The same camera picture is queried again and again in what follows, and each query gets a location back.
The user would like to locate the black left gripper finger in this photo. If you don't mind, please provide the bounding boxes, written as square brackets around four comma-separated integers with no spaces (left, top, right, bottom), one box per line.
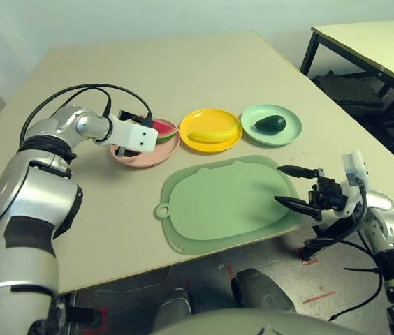
[118,110,146,124]
[114,144,141,158]

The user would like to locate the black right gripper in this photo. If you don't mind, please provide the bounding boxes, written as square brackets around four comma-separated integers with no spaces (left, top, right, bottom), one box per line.
[273,164,347,221]

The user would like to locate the watermelon slice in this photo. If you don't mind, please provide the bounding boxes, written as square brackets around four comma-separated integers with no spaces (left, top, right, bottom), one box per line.
[151,119,179,144]

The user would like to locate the dark green avocado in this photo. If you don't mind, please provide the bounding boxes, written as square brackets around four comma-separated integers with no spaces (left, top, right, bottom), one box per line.
[254,116,287,133]

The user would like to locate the yellow banana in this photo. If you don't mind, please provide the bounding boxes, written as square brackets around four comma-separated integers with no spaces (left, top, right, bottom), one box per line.
[187,122,240,144]

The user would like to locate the pink plate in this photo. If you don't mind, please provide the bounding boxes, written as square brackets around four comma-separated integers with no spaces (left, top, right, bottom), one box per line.
[108,117,180,168]

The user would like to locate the mint green plate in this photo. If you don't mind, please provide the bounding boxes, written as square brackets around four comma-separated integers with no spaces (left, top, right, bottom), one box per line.
[240,103,303,147]

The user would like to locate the black table leg bar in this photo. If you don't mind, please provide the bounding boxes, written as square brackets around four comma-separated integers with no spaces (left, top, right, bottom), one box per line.
[303,223,358,259]
[62,291,107,325]

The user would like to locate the green silicone mat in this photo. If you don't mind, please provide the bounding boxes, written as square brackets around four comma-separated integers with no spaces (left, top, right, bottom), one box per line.
[154,155,305,256]

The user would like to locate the yellow plate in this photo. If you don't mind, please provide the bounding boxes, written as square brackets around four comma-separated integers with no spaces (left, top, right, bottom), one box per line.
[178,108,243,154]

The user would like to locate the grey robot right leg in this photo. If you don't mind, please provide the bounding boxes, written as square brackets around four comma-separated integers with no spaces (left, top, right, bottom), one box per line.
[231,267,298,313]

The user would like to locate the grey robot leg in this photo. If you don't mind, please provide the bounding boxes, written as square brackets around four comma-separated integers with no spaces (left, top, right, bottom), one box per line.
[231,267,298,313]
[154,288,194,329]

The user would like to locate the red floor tape strip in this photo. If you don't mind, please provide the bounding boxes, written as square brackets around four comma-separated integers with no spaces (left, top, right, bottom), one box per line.
[303,290,337,304]

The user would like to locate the grey robot torso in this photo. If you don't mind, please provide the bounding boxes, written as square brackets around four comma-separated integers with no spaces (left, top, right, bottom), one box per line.
[153,308,358,335]

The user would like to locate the grey robot left leg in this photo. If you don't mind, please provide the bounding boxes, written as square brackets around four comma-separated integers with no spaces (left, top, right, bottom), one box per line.
[154,288,194,329]

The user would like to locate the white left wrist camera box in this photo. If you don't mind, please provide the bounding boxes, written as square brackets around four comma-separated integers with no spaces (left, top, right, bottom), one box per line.
[95,114,159,154]

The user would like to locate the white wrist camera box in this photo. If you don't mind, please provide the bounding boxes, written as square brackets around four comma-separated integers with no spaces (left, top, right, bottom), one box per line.
[340,149,372,218]
[95,114,159,154]

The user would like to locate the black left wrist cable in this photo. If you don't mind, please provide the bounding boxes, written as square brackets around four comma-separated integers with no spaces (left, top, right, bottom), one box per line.
[19,82,154,147]

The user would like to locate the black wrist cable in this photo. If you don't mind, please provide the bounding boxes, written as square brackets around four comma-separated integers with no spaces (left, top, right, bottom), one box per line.
[303,176,376,258]
[19,82,154,147]

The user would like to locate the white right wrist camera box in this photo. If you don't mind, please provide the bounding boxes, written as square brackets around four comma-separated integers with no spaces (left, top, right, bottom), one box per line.
[340,149,372,218]

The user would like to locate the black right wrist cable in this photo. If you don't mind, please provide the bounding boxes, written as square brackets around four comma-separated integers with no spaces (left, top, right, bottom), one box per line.
[303,176,376,258]

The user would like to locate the black hanging body cable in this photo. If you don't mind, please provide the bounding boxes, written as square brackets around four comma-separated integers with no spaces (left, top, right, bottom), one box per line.
[328,267,385,322]

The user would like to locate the side table with black frame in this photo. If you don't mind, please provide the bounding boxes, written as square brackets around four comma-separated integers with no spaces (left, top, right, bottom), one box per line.
[300,19,394,112]

